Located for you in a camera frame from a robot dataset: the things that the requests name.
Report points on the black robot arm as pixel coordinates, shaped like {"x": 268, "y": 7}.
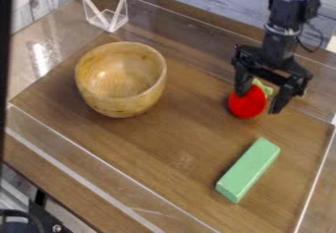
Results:
{"x": 288, "y": 16}

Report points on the clear acrylic tray walls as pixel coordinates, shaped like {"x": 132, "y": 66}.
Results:
{"x": 138, "y": 175}

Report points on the red toy strawberry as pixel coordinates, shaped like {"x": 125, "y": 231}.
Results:
{"x": 249, "y": 105}

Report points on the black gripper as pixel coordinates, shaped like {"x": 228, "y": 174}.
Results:
{"x": 282, "y": 73}

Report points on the black clamp under table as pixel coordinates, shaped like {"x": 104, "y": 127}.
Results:
{"x": 26, "y": 217}

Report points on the green rectangular block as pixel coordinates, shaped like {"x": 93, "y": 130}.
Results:
{"x": 245, "y": 171}

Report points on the black vertical post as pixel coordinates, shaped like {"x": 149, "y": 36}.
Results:
{"x": 5, "y": 25}

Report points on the wooden bowl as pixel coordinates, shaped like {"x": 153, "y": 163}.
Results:
{"x": 120, "y": 77}

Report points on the clear acrylic corner bracket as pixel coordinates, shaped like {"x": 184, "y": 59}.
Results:
{"x": 106, "y": 19}

